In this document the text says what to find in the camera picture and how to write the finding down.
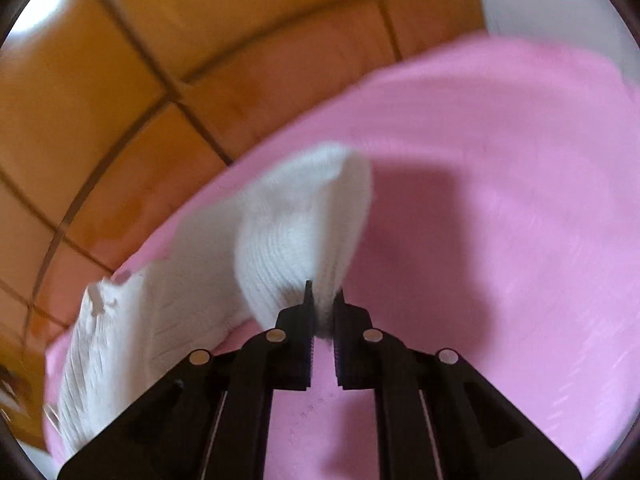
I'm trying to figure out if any pink bed sheet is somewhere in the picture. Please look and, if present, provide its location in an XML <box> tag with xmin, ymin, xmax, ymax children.
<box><xmin>42</xmin><ymin>32</ymin><xmax>633</xmax><ymax>480</ymax></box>

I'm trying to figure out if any white knitted sweater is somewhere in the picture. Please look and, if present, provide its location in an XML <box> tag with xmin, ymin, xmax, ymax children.
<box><xmin>57</xmin><ymin>142</ymin><xmax>373</xmax><ymax>453</ymax></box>

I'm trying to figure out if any wooden panelled headboard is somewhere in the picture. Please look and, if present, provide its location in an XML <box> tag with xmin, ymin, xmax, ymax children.
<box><xmin>0</xmin><ymin>0</ymin><xmax>487</xmax><ymax>451</ymax></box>

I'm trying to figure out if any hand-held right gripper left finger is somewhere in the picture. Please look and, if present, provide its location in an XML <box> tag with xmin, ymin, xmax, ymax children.
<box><xmin>57</xmin><ymin>280</ymin><xmax>316</xmax><ymax>480</ymax></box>

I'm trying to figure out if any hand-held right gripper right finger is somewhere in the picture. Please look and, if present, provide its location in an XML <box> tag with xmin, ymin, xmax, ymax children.
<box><xmin>333</xmin><ymin>290</ymin><xmax>583</xmax><ymax>480</ymax></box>

